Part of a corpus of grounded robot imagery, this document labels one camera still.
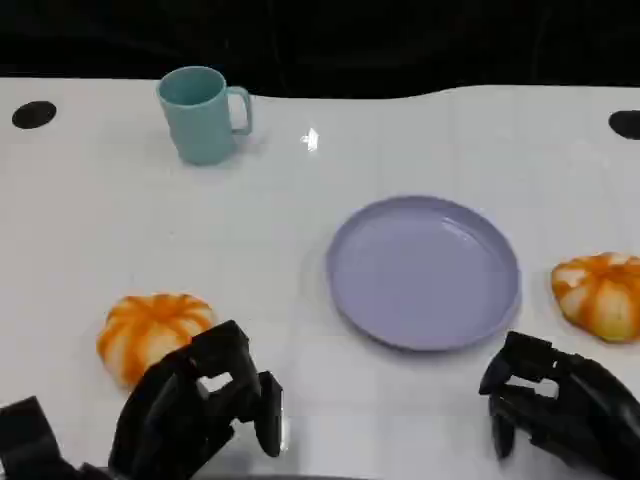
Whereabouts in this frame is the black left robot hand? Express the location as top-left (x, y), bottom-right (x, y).
top-left (107, 319), bottom-right (284, 476)

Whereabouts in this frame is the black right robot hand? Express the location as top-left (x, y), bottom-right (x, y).
top-left (478, 330), bottom-right (640, 480)

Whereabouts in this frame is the orange and white bread roll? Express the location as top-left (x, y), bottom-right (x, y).
top-left (96, 293), bottom-right (217, 390)
top-left (551, 252), bottom-right (640, 344)

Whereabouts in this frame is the lilac plate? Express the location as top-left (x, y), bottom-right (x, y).
top-left (325, 195), bottom-right (523, 352)

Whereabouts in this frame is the black table grommet hole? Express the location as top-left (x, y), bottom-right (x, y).
top-left (11, 100), bottom-right (58, 131)
top-left (607, 109), bottom-right (640, 141)

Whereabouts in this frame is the pale green mug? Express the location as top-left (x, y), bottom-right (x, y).
top-left (157, 66), bottom-right (254, 166)

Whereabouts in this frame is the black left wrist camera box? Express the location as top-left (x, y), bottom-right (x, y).
top-left (0, 396), bottom-right (81, 480)

